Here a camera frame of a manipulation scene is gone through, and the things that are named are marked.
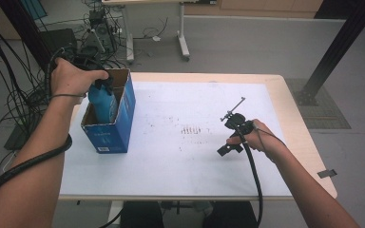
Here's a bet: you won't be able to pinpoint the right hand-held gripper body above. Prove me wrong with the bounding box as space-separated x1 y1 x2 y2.
219 96 256 141

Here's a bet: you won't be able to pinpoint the bundle of black cables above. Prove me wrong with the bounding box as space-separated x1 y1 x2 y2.
0 0 172 179

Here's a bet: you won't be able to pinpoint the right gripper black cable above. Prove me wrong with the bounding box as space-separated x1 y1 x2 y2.
234 125 264 228

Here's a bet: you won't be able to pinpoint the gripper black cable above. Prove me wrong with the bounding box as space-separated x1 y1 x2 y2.
0 47 73 213
234 125 264 228

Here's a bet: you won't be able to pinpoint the white table leg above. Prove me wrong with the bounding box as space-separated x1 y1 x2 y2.
106 199 125 224

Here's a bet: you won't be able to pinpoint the dark metal post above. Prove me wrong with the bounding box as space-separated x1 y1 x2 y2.
0 0 58 80

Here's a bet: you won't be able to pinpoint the grey tape strip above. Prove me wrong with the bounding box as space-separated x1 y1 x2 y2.
317 169 338 179

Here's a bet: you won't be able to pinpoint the blue cardboard box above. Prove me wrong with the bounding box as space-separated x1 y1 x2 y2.
80 68 137 155

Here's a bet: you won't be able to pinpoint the black table adjustment handle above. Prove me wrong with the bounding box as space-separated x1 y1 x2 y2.
161 200 194 216

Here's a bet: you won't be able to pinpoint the white desk frame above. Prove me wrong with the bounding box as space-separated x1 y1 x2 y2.
102 0 192 63

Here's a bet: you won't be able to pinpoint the blue bottle with white cap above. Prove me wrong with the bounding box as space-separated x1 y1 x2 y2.
87 83 119 124

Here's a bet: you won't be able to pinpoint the black box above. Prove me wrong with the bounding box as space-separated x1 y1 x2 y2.
39 28 79 61

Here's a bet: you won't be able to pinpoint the grey floor mat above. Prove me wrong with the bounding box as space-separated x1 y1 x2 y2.
284 78 352 130

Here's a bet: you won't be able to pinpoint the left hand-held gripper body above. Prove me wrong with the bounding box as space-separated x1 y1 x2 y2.
52 28 109 74

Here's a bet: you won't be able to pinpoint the person's right leg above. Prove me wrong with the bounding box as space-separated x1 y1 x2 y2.
201 200 259 228

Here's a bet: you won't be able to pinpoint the wooden cabinets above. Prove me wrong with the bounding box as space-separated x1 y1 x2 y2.
183 0 325 19

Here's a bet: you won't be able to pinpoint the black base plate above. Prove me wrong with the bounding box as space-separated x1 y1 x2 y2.
4 123 36 152

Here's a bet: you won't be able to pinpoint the black metal post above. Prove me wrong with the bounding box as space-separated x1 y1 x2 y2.
294 0 365 107

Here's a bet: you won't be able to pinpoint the person's left leg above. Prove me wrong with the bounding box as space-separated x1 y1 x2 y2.
119 200 165 228

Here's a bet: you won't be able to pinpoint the person's leg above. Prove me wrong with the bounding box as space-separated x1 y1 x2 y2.
201 200 259 228
119 200 165 228

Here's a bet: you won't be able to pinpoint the person's right hand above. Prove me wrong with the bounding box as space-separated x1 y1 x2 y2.
225 118 288 161

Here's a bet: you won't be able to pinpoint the white paper sheet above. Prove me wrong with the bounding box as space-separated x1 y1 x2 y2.
59 81 293 198

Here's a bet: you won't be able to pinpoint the person's left hand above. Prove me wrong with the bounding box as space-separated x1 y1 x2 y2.
49 57 110 105

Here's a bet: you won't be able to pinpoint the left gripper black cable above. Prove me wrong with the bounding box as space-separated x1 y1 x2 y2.
0 47 73 213

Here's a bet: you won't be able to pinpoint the computer tower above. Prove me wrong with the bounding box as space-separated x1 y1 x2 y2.
87 9 119 55

